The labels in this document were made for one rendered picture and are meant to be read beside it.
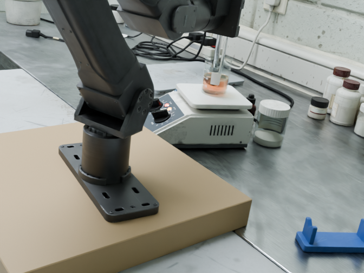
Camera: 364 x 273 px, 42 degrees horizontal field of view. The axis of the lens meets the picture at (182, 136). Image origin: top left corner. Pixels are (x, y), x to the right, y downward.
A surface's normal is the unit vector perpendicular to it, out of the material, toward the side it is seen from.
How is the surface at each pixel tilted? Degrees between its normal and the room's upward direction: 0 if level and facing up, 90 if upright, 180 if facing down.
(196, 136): 90
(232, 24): 87
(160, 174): 0
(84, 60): 126
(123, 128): 59
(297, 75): 90
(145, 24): 139
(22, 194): 0
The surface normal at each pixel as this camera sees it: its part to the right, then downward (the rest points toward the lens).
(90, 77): -0.50, 0.76
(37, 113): 0.12, -0.91
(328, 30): -0.79, 0.15
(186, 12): 0.84, 0.30
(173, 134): 0.28, 0.41
